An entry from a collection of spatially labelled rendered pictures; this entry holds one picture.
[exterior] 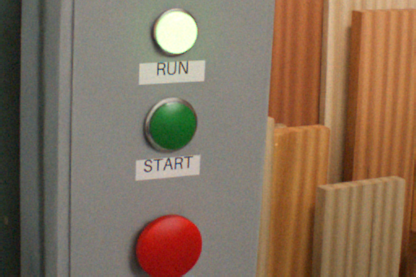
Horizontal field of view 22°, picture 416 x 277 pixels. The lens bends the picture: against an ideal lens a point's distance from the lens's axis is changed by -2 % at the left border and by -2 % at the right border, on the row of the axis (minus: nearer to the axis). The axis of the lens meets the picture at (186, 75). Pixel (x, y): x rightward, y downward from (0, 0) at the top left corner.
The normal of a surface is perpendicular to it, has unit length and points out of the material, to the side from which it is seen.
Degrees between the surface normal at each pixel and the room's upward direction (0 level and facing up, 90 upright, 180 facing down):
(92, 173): 90
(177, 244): 90
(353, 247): 87
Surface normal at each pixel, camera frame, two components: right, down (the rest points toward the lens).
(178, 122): 0.43, 0.17
